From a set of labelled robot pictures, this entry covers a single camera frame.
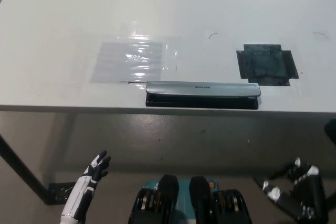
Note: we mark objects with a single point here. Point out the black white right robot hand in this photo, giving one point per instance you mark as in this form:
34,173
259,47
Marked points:
309,190

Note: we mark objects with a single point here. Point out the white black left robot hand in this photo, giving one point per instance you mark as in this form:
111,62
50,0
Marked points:
81,192

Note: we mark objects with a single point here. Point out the black table foot plate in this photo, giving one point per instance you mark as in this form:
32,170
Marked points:
59,192

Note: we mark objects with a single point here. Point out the black metal table leg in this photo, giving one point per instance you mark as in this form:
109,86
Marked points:
23,171

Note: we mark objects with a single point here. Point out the black round object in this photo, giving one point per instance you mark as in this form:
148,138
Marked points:
331,130

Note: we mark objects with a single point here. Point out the black tape patch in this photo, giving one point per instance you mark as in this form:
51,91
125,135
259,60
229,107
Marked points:
265,64

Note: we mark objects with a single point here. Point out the clear plastic bag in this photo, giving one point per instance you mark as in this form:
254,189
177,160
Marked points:
131,61

